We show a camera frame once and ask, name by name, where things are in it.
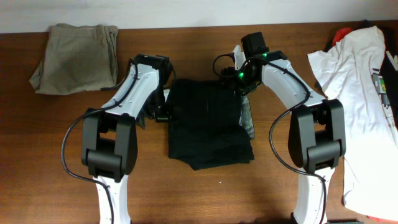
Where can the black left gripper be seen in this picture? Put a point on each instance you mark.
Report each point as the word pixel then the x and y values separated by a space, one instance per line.
pixel 160 114

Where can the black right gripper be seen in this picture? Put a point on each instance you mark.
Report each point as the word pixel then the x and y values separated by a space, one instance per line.
pixel 241 88

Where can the black shorts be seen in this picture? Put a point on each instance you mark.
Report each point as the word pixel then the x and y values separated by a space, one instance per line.
pixel 210 125

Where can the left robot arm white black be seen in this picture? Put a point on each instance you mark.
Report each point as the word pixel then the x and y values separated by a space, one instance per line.
pixel 109 148

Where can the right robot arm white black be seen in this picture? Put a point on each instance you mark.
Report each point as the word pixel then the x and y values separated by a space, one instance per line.
pixel 316 140

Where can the folded khaki shorts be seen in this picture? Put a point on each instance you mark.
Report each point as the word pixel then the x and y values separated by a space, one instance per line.
pixel 77 58

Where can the white t-shirt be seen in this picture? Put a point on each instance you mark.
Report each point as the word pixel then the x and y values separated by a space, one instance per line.
pixel 370 162

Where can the red garment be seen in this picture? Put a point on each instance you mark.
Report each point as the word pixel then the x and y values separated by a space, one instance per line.
pixel 340 34

